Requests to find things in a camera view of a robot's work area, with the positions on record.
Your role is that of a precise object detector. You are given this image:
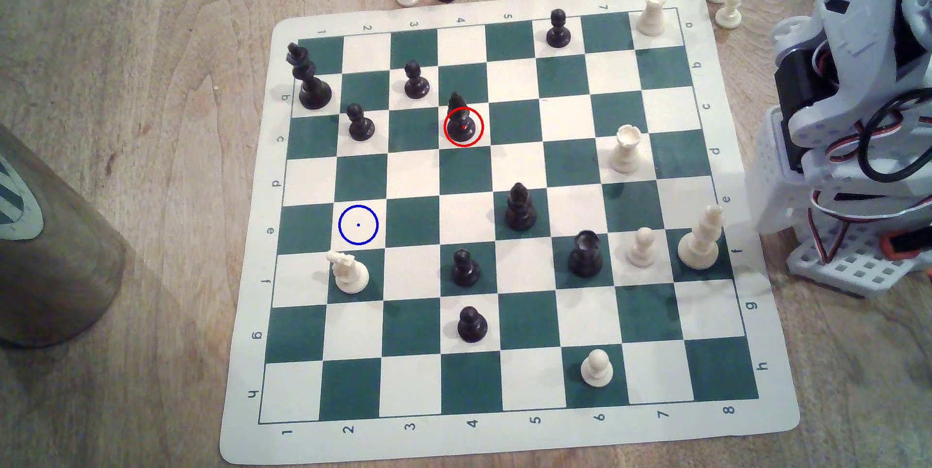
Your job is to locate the black bishop chess piece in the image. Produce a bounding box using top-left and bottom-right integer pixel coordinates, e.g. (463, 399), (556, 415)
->
(445, 91), (482, 146)
(504, 182), (538, 232)

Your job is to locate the green and white chess mat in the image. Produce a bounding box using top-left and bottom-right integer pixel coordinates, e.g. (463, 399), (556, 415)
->
(218, 0), (802, 465)

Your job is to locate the black rook chess piece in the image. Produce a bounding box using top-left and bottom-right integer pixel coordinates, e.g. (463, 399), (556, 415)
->
(568, 230), (604, 279)

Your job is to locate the white knight chess piece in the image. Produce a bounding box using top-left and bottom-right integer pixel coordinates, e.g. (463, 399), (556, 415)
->
(325, 250), (371, 295)

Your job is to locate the white rook chess piece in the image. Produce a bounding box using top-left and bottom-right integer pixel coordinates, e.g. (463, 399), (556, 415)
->
(609, 125), (643, 175)
(635, 0), (668, 37)

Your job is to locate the black king chess piece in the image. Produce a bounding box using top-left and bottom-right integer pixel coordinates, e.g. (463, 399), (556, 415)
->
(286, 42), (333, 111)

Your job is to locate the white queen chess piece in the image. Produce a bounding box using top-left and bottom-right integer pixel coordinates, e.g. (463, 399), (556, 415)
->
(677, 204), (725, 271)

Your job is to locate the brown cylindrical container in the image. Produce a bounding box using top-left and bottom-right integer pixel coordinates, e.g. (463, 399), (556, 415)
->
(0, 122), (128, 350)

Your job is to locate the orange base clamp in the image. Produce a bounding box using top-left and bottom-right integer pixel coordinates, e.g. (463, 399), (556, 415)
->
(880, 231), (932, 260)

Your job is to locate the black cable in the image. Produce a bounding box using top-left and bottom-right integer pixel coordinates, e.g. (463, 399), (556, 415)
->
(855, 85), (932, 182)

